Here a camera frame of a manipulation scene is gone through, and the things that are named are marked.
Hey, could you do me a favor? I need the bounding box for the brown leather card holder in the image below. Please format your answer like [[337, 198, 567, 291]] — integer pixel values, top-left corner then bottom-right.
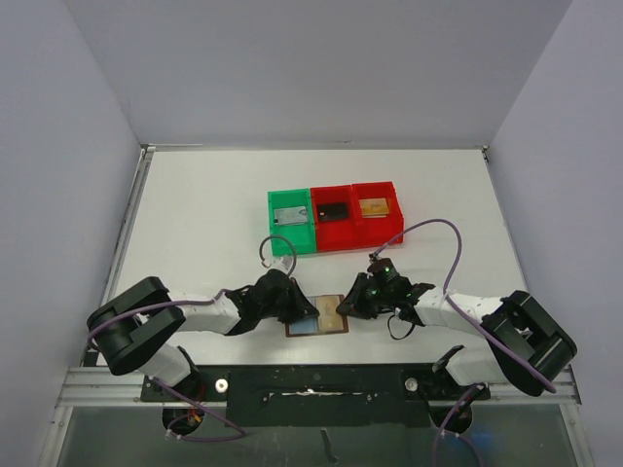
[[285, 296, 348, 338]]

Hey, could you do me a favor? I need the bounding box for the gold card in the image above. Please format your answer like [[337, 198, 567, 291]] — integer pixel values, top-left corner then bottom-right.
[[359, 198, 390, 219], [314, 295, 348, 334]]

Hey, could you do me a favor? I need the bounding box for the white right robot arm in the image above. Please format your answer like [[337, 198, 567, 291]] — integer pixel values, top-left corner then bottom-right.
[[337, 258, 577, 398]]

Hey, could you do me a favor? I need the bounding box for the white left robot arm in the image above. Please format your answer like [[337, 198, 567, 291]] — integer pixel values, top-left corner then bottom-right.
[[87, 269, 319, 400]]

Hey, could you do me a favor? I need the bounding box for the silver card in green bin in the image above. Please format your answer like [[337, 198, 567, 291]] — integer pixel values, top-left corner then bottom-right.
[[273, 205, 309, 226]]

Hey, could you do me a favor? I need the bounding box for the black card in red bin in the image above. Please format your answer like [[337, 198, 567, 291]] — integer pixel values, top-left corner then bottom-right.
[[316, 202, 349, 222]]

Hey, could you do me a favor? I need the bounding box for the red plastic bin right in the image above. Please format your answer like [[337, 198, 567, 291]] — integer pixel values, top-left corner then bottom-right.
[[351, 181, 404, 247]]

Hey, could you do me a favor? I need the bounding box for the red plastic bin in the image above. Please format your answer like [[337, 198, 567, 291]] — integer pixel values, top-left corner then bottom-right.
[[351, 181, 404, 247], [311, 185, 359, 253]]

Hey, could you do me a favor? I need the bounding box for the green plastic bin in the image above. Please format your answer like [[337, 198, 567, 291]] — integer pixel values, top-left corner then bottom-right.
[[268, 188, 316, 255]]

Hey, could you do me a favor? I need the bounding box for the red plastic bin middle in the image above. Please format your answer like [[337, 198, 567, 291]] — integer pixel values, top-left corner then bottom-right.
[[311, 185, 359, 253]]

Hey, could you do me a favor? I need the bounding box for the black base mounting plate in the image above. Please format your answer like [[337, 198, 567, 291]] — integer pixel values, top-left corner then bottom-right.
[[139, 362, 493, 429]]

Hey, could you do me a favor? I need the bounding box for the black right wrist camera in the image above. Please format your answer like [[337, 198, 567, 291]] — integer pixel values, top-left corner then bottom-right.
[[367, 258, 399, 284]]

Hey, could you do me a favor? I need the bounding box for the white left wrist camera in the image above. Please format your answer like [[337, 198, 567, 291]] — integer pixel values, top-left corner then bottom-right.
[[262, 256, 296, 275]]

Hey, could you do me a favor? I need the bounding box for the aluminium left frame rail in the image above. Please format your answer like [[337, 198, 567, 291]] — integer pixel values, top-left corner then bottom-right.
[[87, 143, 157, 351]]

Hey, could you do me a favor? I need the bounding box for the aluminium frame rail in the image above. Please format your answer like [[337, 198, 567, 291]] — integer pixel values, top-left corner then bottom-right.
[[55, 364, 583, 413], [87, 143, 157, 351]]

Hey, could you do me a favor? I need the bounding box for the aluminium front frame rail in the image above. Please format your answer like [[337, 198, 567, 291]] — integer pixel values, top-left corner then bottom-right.
[[55, 364, 583, 413]]

